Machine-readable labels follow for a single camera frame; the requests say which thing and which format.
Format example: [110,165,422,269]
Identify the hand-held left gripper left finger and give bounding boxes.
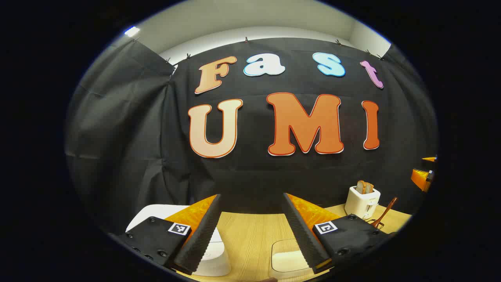
[117,194,223,276]

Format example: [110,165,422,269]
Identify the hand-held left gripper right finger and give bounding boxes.
[282,193,396,275]

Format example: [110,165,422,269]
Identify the clear plastic rice container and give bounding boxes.
[270,239,314,279]

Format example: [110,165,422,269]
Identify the white rice cooker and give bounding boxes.
[125,204,231,277]

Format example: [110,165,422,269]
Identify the brown wooden spoon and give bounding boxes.
[372,197,398,229]

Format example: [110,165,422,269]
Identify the white toaster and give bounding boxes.
[344,186,381,220]

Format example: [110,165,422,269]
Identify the black backdrop cloth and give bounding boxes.
[65,37,438,235]

